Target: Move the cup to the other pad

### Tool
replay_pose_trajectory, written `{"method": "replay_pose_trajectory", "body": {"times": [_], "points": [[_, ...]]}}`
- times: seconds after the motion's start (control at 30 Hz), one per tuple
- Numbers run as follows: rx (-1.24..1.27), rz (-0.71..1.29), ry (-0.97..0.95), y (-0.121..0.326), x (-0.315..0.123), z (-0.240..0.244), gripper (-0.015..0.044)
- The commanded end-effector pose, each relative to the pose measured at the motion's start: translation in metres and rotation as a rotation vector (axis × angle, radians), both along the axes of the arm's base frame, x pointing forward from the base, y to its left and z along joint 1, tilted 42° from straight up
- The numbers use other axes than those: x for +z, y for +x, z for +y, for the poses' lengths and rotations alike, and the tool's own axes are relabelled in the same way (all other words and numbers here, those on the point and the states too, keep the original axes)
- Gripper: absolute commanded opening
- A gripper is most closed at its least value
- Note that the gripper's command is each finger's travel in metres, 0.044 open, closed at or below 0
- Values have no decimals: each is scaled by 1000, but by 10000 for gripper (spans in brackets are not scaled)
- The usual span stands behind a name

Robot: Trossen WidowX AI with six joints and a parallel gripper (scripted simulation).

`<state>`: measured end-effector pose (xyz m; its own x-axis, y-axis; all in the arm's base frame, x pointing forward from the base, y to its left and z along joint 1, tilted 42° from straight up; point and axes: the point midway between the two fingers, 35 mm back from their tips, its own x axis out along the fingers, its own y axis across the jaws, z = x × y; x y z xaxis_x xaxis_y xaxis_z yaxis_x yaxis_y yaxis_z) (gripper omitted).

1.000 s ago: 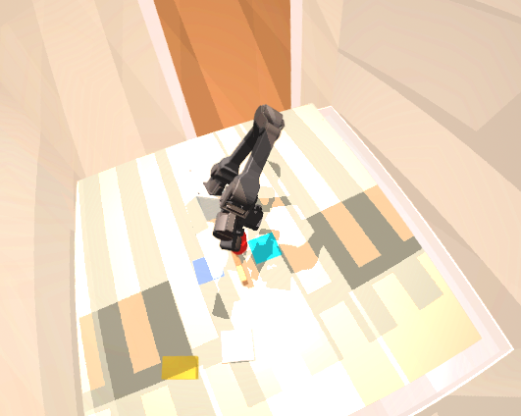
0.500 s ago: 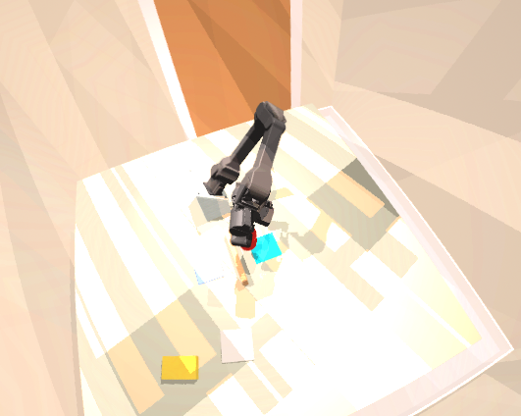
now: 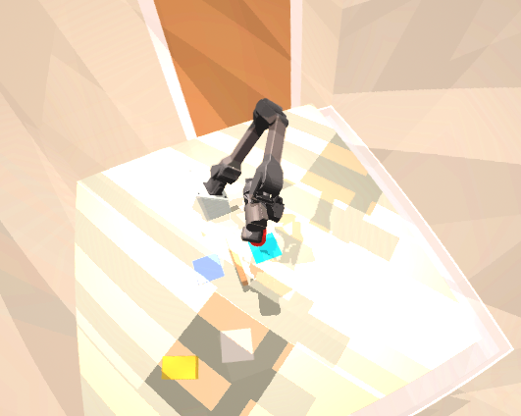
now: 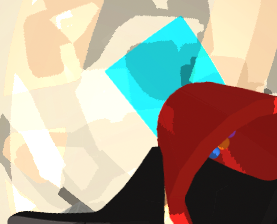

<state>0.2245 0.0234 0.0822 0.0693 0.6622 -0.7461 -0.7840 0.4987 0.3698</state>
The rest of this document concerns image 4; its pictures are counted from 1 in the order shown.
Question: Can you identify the orange-brown marble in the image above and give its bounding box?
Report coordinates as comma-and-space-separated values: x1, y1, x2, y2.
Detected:
218, 139, 230, 149

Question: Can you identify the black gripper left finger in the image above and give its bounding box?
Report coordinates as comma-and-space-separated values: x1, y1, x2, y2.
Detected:
8, 145, 166, 224

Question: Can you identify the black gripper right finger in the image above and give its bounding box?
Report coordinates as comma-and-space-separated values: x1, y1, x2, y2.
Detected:
185, 157, 277, 224

